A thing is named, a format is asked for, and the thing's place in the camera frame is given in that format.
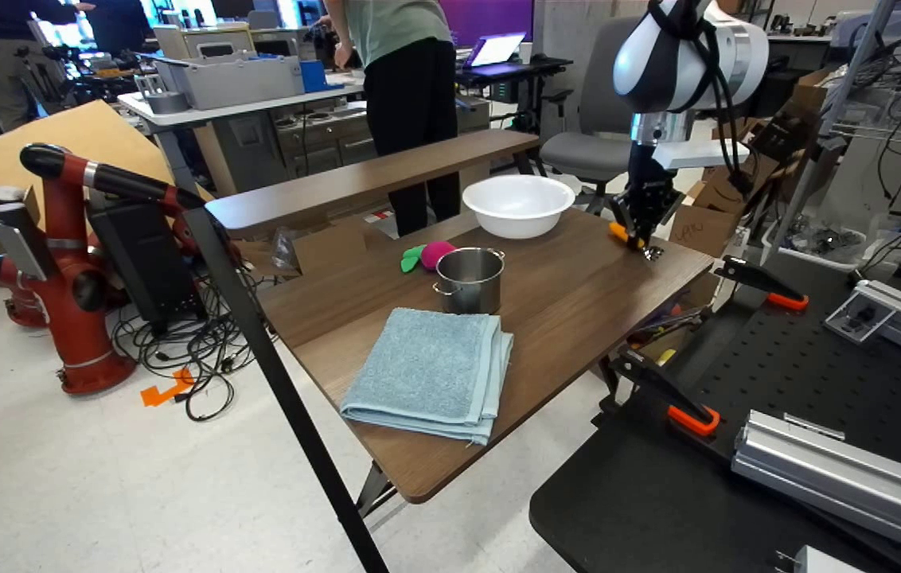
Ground black perforated breadboard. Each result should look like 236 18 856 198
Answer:
525 252 901 573

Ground cardboard box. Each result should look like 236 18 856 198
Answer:
668 157 782 257

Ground pink and green toy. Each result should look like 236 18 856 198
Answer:
397 239 459 277

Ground folded light blue towel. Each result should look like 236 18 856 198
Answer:
338 306 517 450

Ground small metal pot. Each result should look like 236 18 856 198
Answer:
431 245 510 317

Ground open laptop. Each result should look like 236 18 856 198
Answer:
469 30 529 71

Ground orange floor tape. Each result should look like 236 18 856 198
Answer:
141 366 198 410

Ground grey desk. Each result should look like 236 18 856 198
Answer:
116 83 378 201

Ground grey office chair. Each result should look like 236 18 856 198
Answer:
537 18 643 201

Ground large tan cardboard sheet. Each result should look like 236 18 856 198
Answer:
0 99 179 211

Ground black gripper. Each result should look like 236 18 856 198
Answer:
617 145 688 256

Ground person in green shirt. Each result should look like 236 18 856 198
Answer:
326 0 465 239

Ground red robot on pedestal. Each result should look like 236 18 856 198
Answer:
0 141 206 398

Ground grey box on desk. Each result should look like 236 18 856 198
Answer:
156 27 308 110

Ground black computer tower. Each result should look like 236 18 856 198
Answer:
87 193 205 333

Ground black slanted table leg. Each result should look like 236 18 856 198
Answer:
179 193 393 573

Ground black floor cables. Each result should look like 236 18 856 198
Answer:
113 306 260 428

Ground black orange handled clamp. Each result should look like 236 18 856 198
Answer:
606 346 726 443
718 256 811 317

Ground white plastic bowl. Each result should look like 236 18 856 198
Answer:
459 173 579 243

